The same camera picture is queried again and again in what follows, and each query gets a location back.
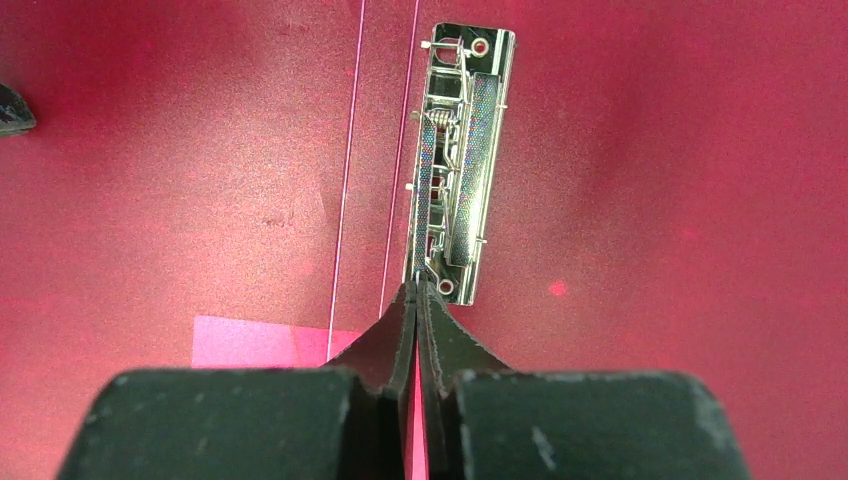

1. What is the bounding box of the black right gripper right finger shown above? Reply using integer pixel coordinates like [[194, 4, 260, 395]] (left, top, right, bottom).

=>
[[417, 281, 751, 479]]

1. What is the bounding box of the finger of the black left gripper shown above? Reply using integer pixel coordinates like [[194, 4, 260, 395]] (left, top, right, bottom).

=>
[[0, 84, 37, 137]]

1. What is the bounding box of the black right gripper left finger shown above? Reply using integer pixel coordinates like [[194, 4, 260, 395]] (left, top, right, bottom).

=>
[[58, 281, 417, 479]]

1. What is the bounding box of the red clip file folder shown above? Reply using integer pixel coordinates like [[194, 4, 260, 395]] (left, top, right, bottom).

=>
[[1, 1, 847, 479]]

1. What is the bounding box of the silver metal folder clip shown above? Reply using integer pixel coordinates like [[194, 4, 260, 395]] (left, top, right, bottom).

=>
[[404, 23, 516, 306]]

